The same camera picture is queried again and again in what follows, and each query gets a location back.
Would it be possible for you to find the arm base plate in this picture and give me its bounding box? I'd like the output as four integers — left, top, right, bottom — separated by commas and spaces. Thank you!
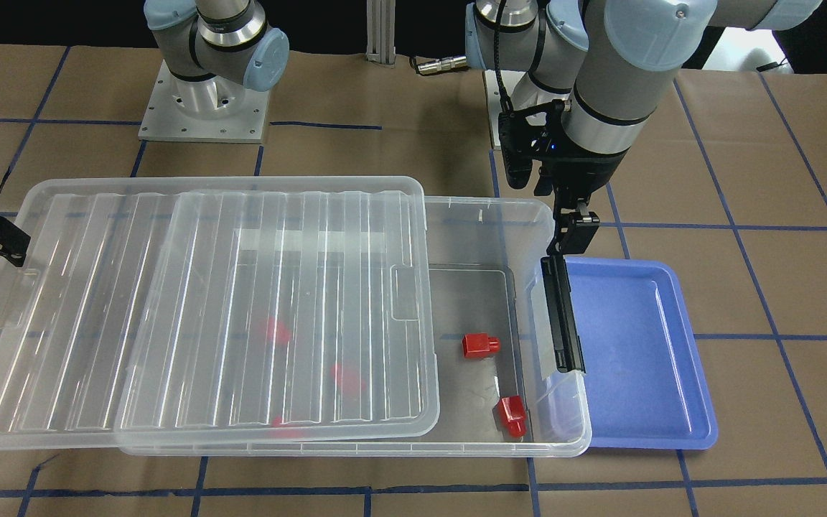
482, 70, 525, 150
138, 62, 270, 144

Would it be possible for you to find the red block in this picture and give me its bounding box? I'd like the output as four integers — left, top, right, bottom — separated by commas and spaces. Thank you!
496, 395, 528, 439
263, 317, 292, 347
462, 333, 501, 360
270, 416, 305, 442
330, 364, 368, 399

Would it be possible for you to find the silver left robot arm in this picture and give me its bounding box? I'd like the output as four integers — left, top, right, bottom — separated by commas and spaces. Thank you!
465, 1, 820, 256

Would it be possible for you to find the aluminium frame post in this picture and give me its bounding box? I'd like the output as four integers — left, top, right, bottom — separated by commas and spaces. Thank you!
365, 0, 396, 67

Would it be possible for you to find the blue plastic tray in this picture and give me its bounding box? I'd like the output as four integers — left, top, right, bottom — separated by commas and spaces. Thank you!
566, 258, 719, 451

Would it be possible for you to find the red block under lid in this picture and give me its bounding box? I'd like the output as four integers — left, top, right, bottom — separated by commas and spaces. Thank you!
270, 416, 305, 442
263, 317, 292, 347
330, 364, 368, 399

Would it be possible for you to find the clear plastic box lid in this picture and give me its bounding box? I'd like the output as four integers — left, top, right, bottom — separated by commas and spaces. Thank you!
0, 176, 440, 450

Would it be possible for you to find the clear plastic storage box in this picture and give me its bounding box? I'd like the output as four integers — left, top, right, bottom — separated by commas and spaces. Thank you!
126, 196, 593, 457

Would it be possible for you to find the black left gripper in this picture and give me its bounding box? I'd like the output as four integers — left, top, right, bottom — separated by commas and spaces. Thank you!
497, 101, 627, 256

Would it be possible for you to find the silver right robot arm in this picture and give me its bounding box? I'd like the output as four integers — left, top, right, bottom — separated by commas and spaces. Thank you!
0, 1, 290, 267

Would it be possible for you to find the black box latch handle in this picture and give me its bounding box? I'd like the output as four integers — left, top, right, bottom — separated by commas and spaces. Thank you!
541, 254, 587, 373

